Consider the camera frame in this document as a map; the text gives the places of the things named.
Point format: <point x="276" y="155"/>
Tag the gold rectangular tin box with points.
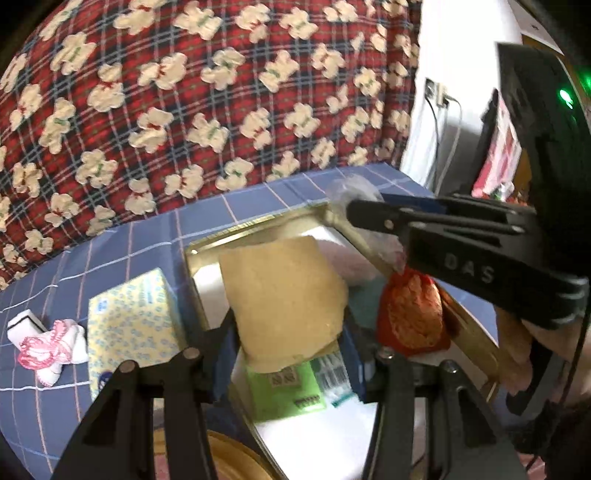
<point x="471" y="344"/>

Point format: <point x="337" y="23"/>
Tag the clear plastic bag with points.
<point x="351" y="189"/>

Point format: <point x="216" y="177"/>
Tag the blue checked bed sheet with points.
<point x="138" y="249"/>

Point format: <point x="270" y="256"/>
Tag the round wooden object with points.
<point x="231" y="457"/>

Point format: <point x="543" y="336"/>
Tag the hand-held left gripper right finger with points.
<point x="353" y="364"/>

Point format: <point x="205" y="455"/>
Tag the teal soft cloth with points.
<point x="364" y="300"/>

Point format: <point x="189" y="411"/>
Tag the green packet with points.
<point x="281" y="387"/>

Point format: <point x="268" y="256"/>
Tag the white sock with pink trim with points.
<point x="69" y="346"/>

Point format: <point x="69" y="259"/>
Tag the red gold brocade pouch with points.
<point x="411" y="314"/>

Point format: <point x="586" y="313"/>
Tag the wall socket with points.
<point x="436" y="91"/>

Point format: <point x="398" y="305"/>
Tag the small white box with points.
<point x="25" y="325"/>

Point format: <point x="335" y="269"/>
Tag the pale pink cloth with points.
<point x="341" y="263"/>

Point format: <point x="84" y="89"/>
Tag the yellow blue patterned tissue pack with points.
<point x="134" y="323"/>

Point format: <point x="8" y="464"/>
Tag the brown cardboard sheet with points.
<point x="281" y="300"/>

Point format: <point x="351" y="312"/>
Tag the person's right hand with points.
<point x="515" y="350"/>

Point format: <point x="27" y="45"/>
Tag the red plaid teddy bear blanket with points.
<point x="184" y="92"/>

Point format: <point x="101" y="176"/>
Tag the pink printed bag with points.
<point x="503" y="152"/>

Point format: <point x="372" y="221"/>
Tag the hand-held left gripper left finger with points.
<point x="226" y="357"/>

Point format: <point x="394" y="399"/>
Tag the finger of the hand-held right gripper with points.
<point x="415" y="202"/>
<point x="461" y="258"/>

